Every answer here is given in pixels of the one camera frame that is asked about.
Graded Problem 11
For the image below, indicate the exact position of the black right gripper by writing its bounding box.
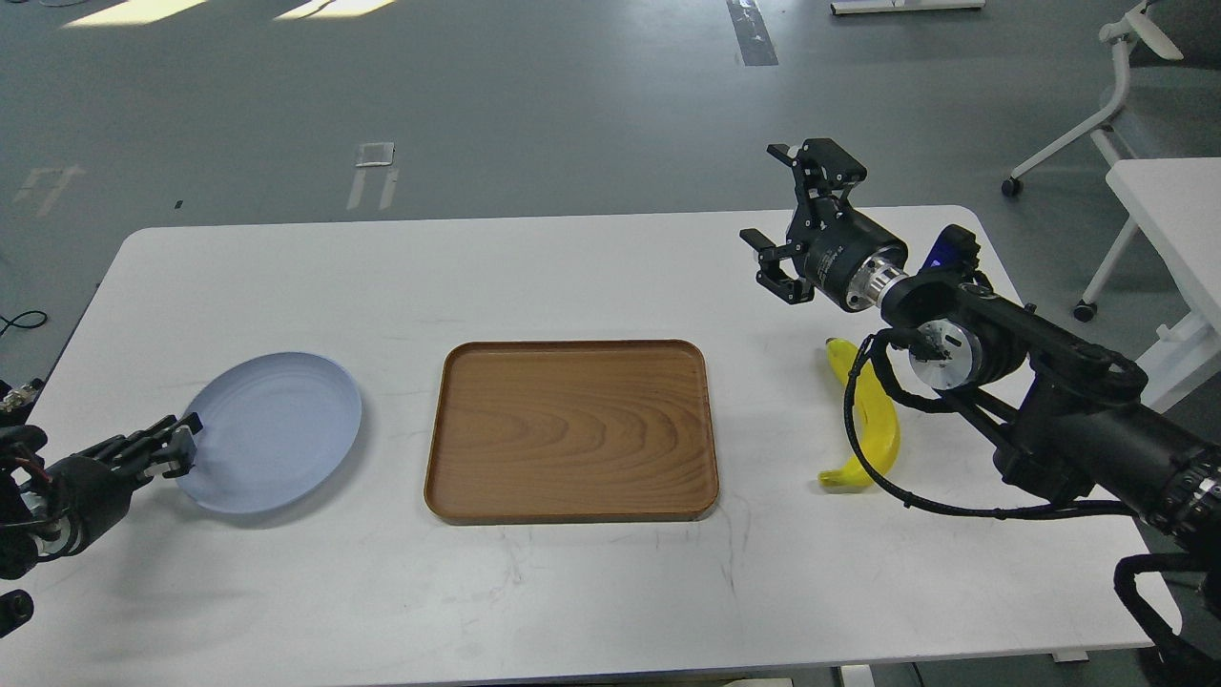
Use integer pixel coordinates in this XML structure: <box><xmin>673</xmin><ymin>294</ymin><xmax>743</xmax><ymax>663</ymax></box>
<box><xmin>737</xmin><ymin>138</ymin><xmax>910</xmax><ymax>312</ymax></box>

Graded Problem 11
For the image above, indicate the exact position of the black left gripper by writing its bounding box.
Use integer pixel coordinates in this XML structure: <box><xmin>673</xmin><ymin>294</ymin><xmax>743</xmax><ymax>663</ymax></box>
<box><xmin>43</xmin><ymin>412</ymin><xmax>201</xmax><ymax>556</ymax></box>

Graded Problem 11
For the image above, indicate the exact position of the light blue plate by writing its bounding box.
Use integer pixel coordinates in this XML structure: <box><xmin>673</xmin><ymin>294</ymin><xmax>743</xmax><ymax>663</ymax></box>
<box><xmin>177</xmin><ymin>351</ymin><xmax>363</xmax><ymax>516</ymax></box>

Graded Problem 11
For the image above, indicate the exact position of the yellow banana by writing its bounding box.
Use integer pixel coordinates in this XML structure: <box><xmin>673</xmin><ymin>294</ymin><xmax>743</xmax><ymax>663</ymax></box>
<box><xmin>818</xmin><ymin>338</ymin><xmax>901</xmax><ymax>491</ymax></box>

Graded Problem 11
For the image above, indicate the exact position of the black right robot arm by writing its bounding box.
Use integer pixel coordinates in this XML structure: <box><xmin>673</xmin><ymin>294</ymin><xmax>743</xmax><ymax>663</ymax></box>
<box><xmin>740</xmin><ymin>138</ymin><xmax>1220</xmax><ymax>686</ymax></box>

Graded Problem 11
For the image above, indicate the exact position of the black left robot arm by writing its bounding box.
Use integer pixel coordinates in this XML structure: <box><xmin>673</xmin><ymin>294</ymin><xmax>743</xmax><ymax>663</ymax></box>
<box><xmin>1</xmin><ymin>378</ymin><xmax>201</xmax><ymax>581</ymax></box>

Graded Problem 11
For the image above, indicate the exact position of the white desk base bar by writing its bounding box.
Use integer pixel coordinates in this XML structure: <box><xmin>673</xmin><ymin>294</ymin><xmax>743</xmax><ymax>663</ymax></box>
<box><xmin>830</xmin><ymin>0</ymin><xmax>988</xmax><ymax>17</ymax></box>

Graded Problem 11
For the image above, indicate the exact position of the brown wooden tray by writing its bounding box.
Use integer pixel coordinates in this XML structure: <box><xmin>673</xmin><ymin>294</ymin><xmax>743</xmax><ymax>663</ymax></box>
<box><xmin>424</xmin><ymin>340</ymin><xmax>720</xmax><ymax>525</ymax></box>

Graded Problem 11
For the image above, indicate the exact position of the white side table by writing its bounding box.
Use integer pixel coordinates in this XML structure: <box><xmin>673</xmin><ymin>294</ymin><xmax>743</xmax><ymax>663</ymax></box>
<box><xmin>1073</xmin><ymin>156</ymin><xmax>1220</xmax><ymax>412</ymax></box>

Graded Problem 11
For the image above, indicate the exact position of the white office chair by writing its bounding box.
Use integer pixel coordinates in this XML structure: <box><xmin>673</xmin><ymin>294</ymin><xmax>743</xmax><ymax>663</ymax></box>
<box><xmin>1002</xmin><ymin>1</ymin><xmax>1220</xmax><ymax>198</ymax></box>

